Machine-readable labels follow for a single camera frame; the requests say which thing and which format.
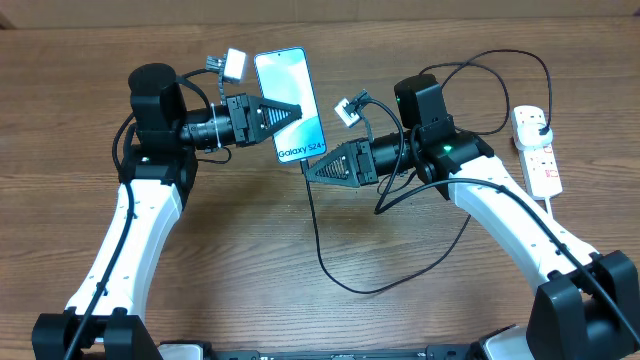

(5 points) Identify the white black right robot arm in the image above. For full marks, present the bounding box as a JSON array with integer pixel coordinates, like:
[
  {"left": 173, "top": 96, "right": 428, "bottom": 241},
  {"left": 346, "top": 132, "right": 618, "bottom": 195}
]
[{"left": 304, "top": 74, "right": 639, "bottom": 359}]

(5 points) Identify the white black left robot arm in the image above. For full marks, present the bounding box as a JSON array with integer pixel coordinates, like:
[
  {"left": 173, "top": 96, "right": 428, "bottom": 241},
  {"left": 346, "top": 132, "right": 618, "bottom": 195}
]
[{"left": 31, "top": 63, "right": 302, "bottom": 359}]

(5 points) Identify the white charger plug adapter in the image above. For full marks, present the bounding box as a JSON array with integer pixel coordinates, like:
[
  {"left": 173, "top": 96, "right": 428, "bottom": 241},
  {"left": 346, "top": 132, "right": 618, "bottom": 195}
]
[{"left": 514, "top": 122, "right": 554, "bottom": 151}]

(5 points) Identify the blue Galaxy S24 smartphone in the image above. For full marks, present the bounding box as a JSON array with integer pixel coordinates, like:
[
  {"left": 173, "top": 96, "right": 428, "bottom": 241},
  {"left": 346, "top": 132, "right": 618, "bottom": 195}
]
[{"left": 254, "top": 47, "right": 327, "bottom": 163}]

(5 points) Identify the white power extension strip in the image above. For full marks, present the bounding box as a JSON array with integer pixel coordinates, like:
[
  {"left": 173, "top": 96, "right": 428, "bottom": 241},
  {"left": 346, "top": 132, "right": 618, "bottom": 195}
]
[{"left": 510, "top": 104, "right": 564, "bottom": 202}]

